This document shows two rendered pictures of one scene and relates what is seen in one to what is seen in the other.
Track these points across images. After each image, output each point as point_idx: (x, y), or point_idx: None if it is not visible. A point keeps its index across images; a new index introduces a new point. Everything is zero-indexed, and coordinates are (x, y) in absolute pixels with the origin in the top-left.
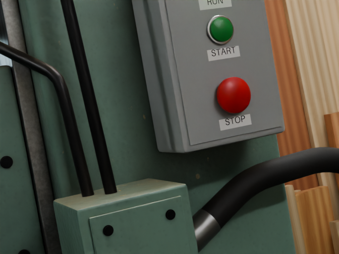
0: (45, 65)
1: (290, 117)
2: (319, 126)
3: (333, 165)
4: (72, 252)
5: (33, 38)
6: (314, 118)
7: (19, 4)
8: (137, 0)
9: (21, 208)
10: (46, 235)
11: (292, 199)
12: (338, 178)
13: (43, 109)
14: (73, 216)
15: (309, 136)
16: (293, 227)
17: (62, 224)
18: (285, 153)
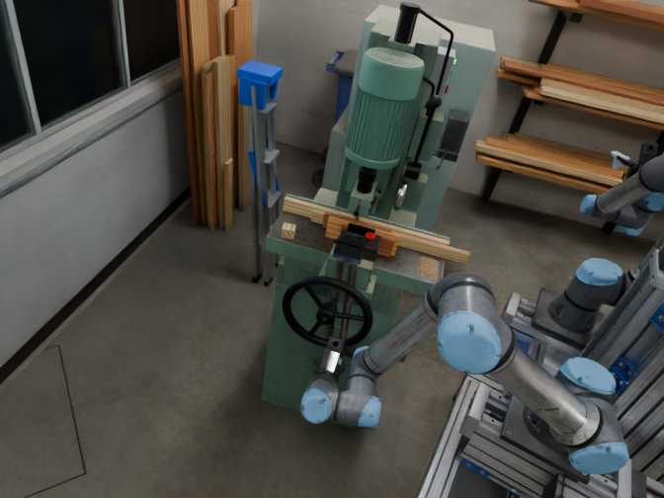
0: (432, 82)
1: (211, 7)
2: (222, 15)
3: None
4: (429, 129)
5: (429, 73)
6: (221, 9)
7: (424, 60)
8: (440, 62)
9: None
10: None
11: (228, 63)
12: (231, 48)
13: (421, 91)
14: (439, 123)
15: (216, 20)
16: (227, 79)
17: (425, 123)
18: (208, 31)
